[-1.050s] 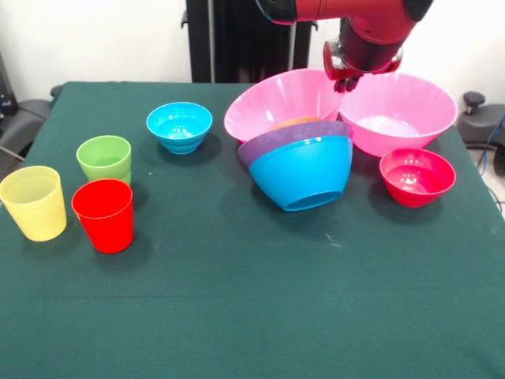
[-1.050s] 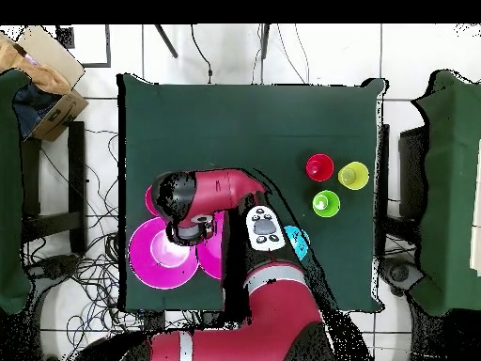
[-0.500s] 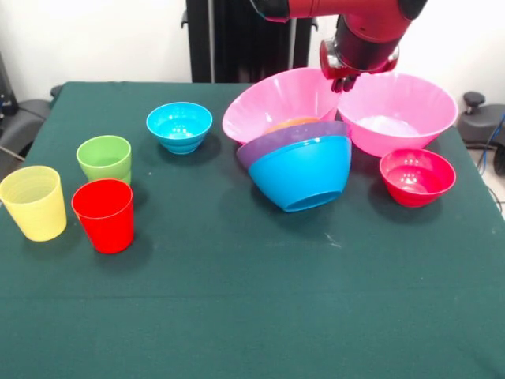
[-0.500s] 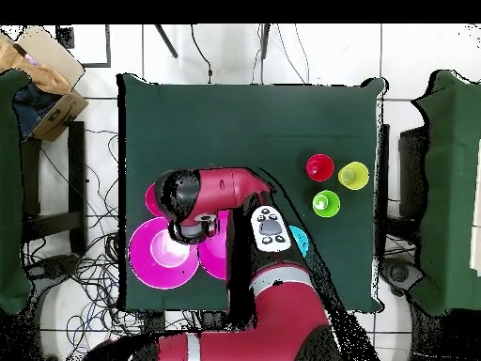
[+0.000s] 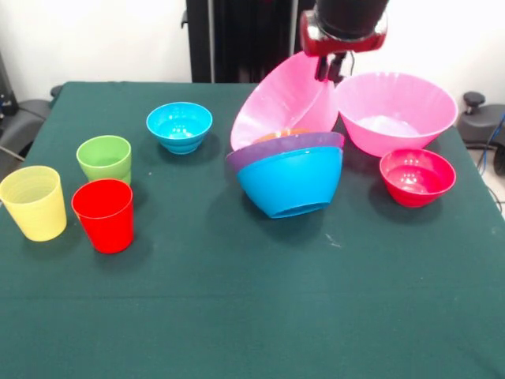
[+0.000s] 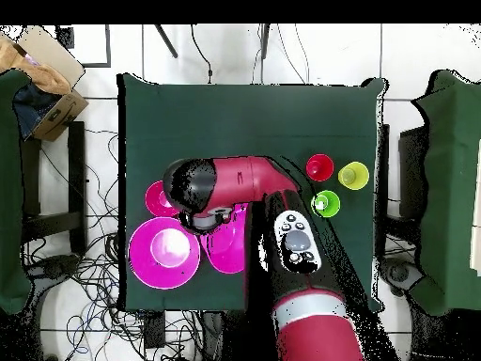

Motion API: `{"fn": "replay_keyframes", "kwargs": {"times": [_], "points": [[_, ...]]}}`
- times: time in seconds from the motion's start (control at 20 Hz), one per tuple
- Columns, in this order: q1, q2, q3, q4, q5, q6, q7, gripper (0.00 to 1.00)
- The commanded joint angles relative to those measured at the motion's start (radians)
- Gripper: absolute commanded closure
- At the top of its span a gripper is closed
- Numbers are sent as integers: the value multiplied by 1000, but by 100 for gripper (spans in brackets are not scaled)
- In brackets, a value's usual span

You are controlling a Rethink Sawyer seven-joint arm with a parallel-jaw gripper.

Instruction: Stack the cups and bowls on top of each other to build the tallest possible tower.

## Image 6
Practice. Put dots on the green cup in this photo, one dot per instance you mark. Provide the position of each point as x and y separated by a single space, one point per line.
330 207

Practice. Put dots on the large pink bowl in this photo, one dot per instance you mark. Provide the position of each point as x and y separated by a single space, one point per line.
142 259
225 248

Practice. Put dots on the crimson bowl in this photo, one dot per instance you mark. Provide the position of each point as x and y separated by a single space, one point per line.
154 199

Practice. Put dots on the cardboard box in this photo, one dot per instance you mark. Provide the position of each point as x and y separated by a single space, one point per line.
56 113

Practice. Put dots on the dark green tablecloth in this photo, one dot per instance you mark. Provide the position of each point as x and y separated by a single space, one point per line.
244 120

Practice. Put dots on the yellow cup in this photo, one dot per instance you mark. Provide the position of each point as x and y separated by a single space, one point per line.
360 176

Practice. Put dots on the black rounded floor base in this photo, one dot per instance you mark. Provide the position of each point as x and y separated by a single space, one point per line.
56 265

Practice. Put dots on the green side table cloth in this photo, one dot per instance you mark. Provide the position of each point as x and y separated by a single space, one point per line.
451 188
11 188

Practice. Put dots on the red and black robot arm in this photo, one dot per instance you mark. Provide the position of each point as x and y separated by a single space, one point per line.
248 180

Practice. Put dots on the black floor box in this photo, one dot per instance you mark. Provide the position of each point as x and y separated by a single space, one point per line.
154 331

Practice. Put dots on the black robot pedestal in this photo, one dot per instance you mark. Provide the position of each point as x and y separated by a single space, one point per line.
225 338

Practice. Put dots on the red cup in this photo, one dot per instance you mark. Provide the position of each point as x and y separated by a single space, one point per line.
319 167

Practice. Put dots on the black stool frame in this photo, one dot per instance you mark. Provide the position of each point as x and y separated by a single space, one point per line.
77 169

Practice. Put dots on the black square frame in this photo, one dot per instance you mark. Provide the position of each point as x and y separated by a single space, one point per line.
108 45

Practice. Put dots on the black tripod leg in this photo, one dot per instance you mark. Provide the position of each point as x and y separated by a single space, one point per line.
166 40
265 41

